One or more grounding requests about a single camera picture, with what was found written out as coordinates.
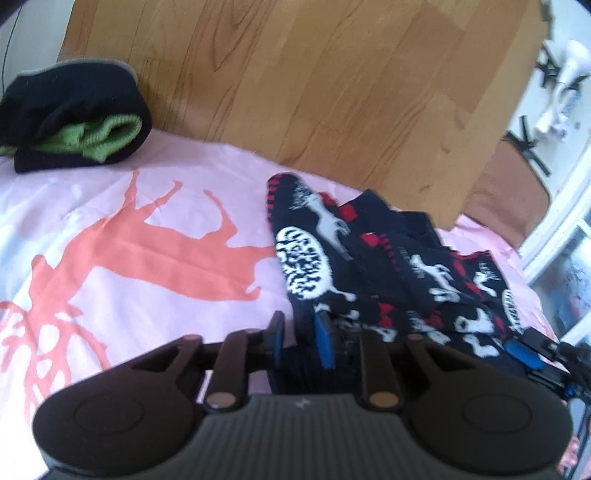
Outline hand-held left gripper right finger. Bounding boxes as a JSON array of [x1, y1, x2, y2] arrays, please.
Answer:
[[313, 311, 459, 411]]

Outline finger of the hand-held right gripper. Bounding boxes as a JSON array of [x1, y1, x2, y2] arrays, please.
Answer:
[[523, 327, 562, 355], [504, 339, 544, 371]]

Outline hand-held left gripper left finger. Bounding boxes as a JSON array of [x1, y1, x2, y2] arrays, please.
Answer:
[[130, 311, 286, 412]]

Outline navy reindeer pattern sweater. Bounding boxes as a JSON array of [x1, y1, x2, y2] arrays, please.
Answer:
[[264, 172, 562, 398]]

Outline brown dotted cushion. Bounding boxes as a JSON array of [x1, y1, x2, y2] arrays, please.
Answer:
[[462, 138, 551, 246]]

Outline pink deer print blanket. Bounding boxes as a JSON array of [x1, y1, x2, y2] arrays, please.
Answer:
[[0, 129, 560, 480]]

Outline black tape strip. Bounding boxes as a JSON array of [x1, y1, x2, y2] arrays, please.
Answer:
[[505, 115, 553, 177]]

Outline white plastic object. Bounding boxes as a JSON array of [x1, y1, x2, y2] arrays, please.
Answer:
[[534, 39, 591, 136]]

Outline folded navy and green garment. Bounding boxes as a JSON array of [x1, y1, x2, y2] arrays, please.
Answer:
[[0, 59, 154, 174]]

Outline thin black cable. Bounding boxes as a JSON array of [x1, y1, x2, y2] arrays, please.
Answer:
[[1, 4, 23, 80]]

